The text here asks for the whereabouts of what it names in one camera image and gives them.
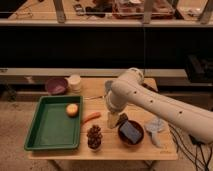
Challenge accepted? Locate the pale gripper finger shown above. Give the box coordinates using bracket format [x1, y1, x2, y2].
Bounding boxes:
[107, 120, 117, 129]

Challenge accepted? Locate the black eraser block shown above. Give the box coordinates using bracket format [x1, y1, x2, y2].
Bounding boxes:
[116, 113, 128, 126]

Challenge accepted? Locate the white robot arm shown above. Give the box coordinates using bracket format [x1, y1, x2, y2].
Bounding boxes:
[106, 68, 213, 144]

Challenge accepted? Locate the green plastic tray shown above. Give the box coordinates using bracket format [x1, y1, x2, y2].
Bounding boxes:
[24, 96, 83, 151]

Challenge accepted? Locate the blue sponge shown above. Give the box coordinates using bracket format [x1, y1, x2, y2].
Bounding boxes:
[119, 121, 142, 144]

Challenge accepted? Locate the orange carrot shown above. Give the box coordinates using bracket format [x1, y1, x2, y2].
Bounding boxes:
[81, 112, 101, 124]

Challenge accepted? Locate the dark brown bowl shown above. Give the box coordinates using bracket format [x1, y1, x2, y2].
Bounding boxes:
[118, 120, 144, 146]

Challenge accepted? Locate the brown pine cone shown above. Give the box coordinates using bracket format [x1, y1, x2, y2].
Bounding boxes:
[87, 125, 102, 150]

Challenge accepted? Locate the wooden table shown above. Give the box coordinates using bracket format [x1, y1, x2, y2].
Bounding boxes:
[28, 78, 178, 160]

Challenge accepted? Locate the grey blue cup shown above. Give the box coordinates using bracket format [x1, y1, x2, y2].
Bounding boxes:
[104, 80, 113, 95]

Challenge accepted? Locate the yellow apple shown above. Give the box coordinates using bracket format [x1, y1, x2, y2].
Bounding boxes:
[66, 104, 79, 117]

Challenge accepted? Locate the white cup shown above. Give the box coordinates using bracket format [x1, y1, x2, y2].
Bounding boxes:
[68, 74, 82, 92]

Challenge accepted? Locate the purple bowl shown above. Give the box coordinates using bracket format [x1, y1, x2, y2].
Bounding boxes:
[45, 78, 68, 95]

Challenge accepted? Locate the black handled tool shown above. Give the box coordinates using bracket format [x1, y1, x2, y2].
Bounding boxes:
[142, 83, 158, 92]

